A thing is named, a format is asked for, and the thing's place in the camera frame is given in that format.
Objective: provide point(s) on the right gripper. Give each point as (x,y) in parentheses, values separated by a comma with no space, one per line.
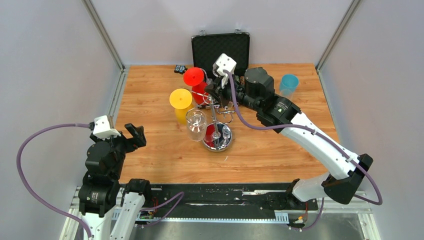
(217,89)

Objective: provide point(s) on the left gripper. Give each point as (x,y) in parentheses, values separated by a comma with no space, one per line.
(137,139)

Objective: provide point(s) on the clear wide ribbed glass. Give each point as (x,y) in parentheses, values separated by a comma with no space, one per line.
(196,124)

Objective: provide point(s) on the chrome wine glass rack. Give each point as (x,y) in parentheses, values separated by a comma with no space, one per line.
(218,136)

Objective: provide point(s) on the blue plastic wine glass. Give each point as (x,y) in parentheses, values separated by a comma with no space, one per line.
(288,85)

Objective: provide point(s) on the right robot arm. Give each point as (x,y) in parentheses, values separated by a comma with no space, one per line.
(259,107)

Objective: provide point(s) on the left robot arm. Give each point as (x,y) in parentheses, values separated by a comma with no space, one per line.
(105,218)

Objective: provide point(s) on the red plastic wine glass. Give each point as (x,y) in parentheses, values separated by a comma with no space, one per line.
(195,78)

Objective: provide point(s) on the yellow plastic wine glass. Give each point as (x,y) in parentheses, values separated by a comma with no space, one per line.
(181,100)

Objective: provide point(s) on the small black blue toy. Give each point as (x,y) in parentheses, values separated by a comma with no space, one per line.
(180,69)

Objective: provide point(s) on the black poker chip case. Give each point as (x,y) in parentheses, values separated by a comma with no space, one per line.
(207,48)

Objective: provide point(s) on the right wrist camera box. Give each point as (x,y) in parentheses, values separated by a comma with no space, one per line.
(223,67)

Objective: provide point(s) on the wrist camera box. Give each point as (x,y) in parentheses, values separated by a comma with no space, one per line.
(104,128)
(223,67)

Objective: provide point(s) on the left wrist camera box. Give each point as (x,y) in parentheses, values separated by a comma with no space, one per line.
(104,128)

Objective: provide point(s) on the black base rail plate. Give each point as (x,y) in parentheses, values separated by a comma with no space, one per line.
(225,201)

